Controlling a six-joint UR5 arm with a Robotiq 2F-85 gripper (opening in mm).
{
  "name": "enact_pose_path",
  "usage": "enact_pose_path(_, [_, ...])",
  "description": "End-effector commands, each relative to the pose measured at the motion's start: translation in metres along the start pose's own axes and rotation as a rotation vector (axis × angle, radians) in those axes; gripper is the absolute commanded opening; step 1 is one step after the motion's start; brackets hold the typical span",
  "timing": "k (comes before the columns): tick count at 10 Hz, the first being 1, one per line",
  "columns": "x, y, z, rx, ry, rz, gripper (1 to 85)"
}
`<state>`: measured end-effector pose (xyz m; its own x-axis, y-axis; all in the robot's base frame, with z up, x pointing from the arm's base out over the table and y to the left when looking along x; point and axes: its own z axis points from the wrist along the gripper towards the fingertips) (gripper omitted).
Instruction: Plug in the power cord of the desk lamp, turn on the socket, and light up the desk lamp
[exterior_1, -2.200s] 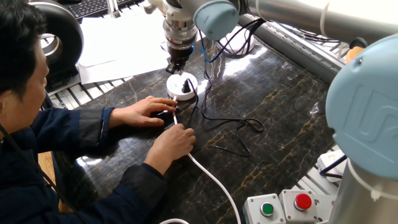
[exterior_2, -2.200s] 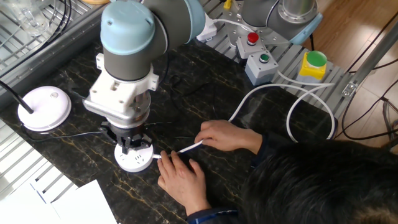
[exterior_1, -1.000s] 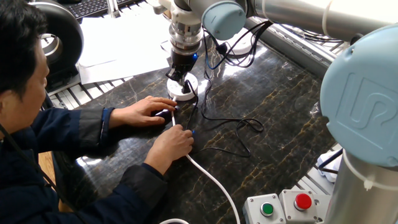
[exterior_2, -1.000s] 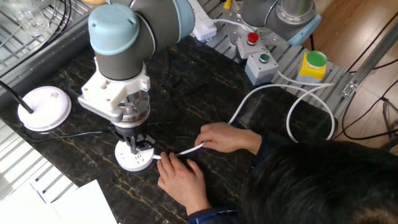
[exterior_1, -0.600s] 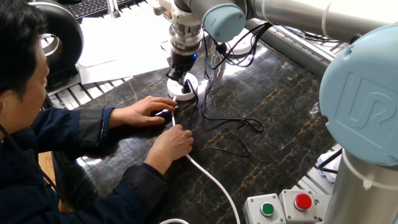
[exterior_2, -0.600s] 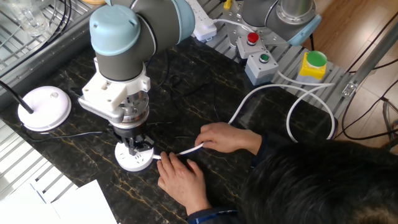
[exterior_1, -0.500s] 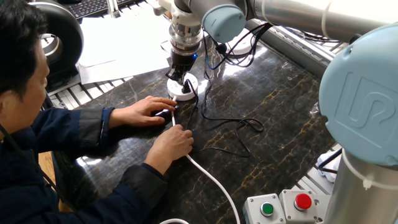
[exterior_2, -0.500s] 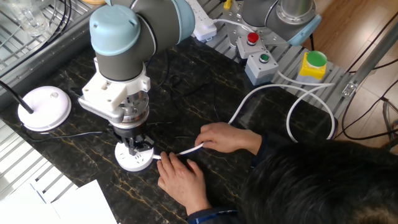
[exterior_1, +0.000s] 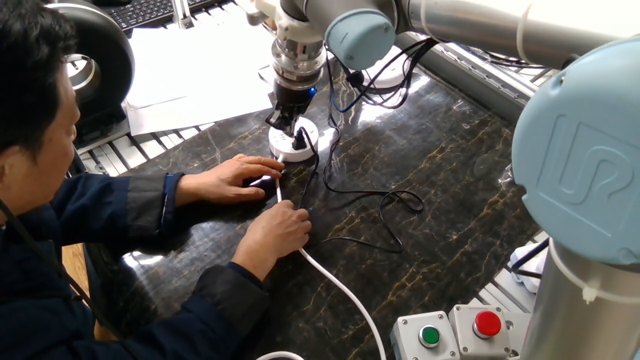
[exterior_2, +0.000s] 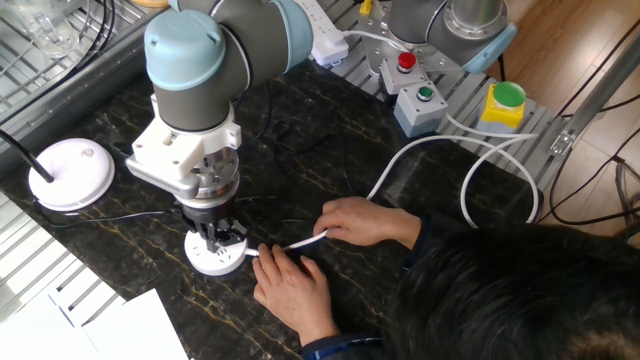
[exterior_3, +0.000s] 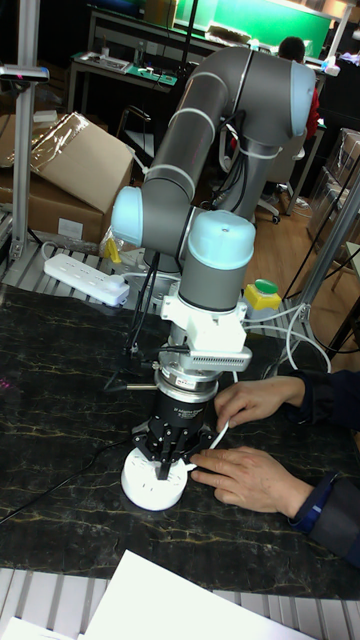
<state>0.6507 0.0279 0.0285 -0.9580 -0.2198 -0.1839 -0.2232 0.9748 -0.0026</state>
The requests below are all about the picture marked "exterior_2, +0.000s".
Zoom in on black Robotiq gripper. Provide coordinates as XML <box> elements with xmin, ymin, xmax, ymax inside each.
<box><xmin>179</xmin><ymin>199</ymin><xmax>249</xmax><ymax>255</ymax></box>

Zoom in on round white power socket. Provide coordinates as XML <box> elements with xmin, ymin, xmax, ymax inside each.
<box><xmin>183</xmin><ymin>227</ymin><xmax>250</xmax><ymax>277</ymax></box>

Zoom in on thick white socket cable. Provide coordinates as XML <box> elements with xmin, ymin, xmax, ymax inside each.
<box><xmin>246</xmin><ymin>28</ymin><xmax>542</xmax><ymax>259</ymax></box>

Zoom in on black lamp power cord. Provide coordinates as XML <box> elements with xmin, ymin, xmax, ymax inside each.
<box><xmin>34</xmin><ymin>117</ymin><xmax>357</xmax><ymax>230</ymax></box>

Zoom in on person's left forearm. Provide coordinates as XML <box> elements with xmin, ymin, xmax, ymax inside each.
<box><xmin>299</xmin><ymin>333</ymin><xmax>396</xmax><ymax>360</ymax></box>

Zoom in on person's right forearm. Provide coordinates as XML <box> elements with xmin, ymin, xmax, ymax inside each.
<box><xmin>402</xmin><ymin>210</ymin><xmax>476</xmax><ymax>271</ymax></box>

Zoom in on white round lamp base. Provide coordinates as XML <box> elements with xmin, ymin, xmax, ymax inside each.
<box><xmin>0</xmin><ymin>128</ymin><xmax>116</xmax><ymax>213</ymax></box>

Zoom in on white power strip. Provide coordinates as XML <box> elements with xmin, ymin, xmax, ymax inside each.
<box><xmin>293</xmin><ymin>0</ymin><xmax>351</xmax><ymax>69</ymax></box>

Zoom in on person's left hand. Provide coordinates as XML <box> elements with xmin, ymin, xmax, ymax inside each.
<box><xmin>251</xmin><ymin>243</ymin><xmax>342</xmax><ymax>348</ymax></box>

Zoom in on person's right hand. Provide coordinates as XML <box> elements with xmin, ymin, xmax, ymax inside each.
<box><xmin>312</xmin><ymin>195</ymin><xmax>423</xmax><ymax>251</ymax></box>

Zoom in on black marble pattern mat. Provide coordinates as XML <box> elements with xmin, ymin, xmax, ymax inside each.
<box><xmin>0</xmin><ymin>52</ymin><xmax>539</xmax><ymax>360</ymax></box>

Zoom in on white paper sheet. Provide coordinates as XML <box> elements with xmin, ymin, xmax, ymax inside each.
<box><xmin>0</xmin><ymin>294</ymin><xmax>96</xmax><ymax>360</ymax></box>
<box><xmin>82</xmin><ymin>288</ymin><xmax>190</xmax><ymax>360</ymax></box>

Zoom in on grey green button box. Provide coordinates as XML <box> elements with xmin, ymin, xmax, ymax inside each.
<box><xmin>393</xmin><ymin>81</ymin><xmax>450</xmax><ymax>139</ymax></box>

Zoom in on grey red button box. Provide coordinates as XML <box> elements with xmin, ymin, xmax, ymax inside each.
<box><xmin>378</xmin><ymin>51</ymin><xmax>429</xmax><ymax>96</ymax></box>

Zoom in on clear glass jug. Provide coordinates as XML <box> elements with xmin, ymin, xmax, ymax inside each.
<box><xmin>0</xmin><ymin>0</ymin><xmax>81</xmax><ymax>59</ymax></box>

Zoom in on yellow box green button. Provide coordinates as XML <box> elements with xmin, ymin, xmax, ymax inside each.
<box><xmin>474</xmin><ymin>81</ymin><xmax>528</xmax><ymax>135</ymax></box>

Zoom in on person's head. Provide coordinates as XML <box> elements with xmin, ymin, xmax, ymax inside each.
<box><xmin>382</xmin><ymin>224</ymin><xmax>640</xmax><ymax>360</ymax></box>

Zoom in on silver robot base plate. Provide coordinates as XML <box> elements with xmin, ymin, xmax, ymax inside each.
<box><xmin>349</xmin><ymin>14</ymin><xmax>481</xmax><ymax>91</ymax></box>

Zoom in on black rack cables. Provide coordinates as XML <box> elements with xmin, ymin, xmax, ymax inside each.
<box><xmin>0</xmin><ymin>0</ymin><xmax>117</xmax><ymax>126</ymax></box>

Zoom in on aluminium frame bar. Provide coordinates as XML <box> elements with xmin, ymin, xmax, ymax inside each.
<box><xmin>548</xmin><ymin>29</ymin><xmax>640</xmax><ymax>157</ymax></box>

